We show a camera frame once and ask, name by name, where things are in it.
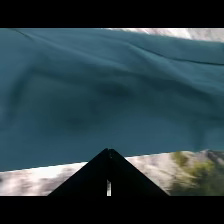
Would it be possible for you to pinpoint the blue T-shirt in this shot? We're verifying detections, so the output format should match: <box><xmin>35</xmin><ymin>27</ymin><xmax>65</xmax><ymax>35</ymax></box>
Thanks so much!
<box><xmin>0</xmin><ymin>28</ymin><xmax>224</xmax><ymax>173</ymax></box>

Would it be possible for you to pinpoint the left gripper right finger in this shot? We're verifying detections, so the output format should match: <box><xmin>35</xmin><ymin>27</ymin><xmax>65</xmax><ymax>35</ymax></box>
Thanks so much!
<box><xmin>108</xmin><ymin>148</ymin><xmax>170</xmax><ymax>197</ymax></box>

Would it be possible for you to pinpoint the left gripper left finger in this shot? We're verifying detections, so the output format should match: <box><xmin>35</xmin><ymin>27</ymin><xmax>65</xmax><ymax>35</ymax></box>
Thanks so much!
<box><xmin>47</xmin><ymin>148</ymin><xmax>110</xmax><ymax>197</ymax></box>

